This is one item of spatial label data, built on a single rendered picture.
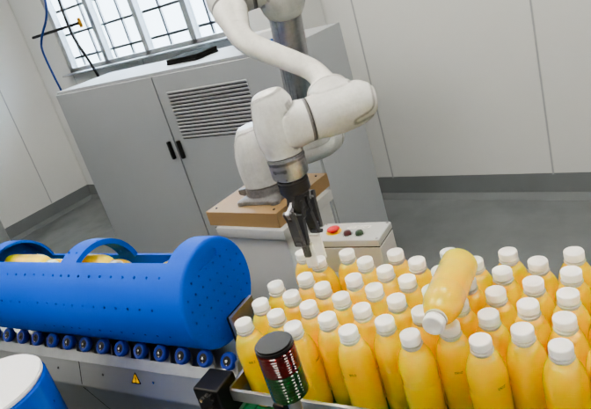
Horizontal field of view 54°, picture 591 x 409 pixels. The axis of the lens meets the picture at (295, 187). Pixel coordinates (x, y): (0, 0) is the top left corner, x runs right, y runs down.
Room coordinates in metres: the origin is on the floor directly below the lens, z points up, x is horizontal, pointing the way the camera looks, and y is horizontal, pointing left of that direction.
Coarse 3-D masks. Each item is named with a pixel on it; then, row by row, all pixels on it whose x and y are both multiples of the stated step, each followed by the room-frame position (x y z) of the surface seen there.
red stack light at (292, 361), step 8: (288, 352) 0.76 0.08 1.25; (296, 352) 0.77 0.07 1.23; (264, 360) 0.76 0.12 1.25; (272, 360) 0.75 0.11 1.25; (280, 360) 0.75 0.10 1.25; (288, 360) 0.75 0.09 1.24; (296, 360) 0.77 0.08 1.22; (264, 368) 0.76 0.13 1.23; (272, 368) 0.75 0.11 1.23; (280, 368) 0.75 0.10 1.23; (288, 368) 0.75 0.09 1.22; (296, 368) 0.76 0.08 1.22; (272, 376) 0.75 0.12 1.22; (280, 376) 0.75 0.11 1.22
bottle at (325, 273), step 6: (318, 270) 1.28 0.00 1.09; (324, 270) 1.28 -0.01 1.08; (330, 270) 1.29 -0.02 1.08; (318, 276) 1.27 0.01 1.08; (324, 276) 1.27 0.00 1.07; (330, 276) 1.27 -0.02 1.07; (336, 276) 1.29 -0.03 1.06; (330, 282) 1.27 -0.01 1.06; (336, 282) 1.27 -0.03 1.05; (336, 288) 1.27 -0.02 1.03
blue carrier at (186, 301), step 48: (96, 240) 1.57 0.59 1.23; (192, 240) 1.35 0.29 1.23; (0, 288) 1.61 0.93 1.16; (48, 288) 1.49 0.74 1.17; (96, 288) 1.38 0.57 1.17; (144, 288) 1.29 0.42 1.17; (192, 288) 1.25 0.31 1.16; (240, 288) 1.39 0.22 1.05; (96, 336) 1.44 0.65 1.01; (144, 336) 1.30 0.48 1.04; (192, 336) 1.21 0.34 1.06
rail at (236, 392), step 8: (232, 392) 1.07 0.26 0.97; (240, 392) 1.06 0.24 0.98; (248, 392) 1.05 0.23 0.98; (256, 392) 1.04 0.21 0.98; (240, 400) 1.06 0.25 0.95; (248, 400) 1.05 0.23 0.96; (256, 400) 1.04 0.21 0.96; (264, 400) 1.02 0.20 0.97; (272, 400) 1.01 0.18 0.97; (304, 400) 0.97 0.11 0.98; (312, 400) 0.96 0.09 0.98; (304, 408) 0.97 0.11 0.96; (312, 408) 0.96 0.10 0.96; (320, 408) 0.95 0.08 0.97; (328, 408) 0.94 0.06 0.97; (336, 408) 0.93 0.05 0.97; (344, 408) 0.92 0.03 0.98; (352, 408) 0.91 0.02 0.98; (360, 408) 0.90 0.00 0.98
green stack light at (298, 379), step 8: (264, 376) 0.77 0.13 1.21; (288, 376) 0.75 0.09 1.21; (296, 376) 0.76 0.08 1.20; (304, 376) 0.77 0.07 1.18; (272, 384) 0.76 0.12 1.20; (280, 384) 0.75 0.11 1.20; (288, 384) 0.75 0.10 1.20; (296, 384) 0.75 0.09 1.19; (304, 384) 0.76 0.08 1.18; (272, 392) 0.76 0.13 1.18; (280, 392) 0.75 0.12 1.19; (288, 392) 0.75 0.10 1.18; (296, 392) 0.75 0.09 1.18; (304, 392) 0.76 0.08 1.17; (280, 400) 0.75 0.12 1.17; (288, 400) 0.75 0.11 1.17; (296, 400) 0.75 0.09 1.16
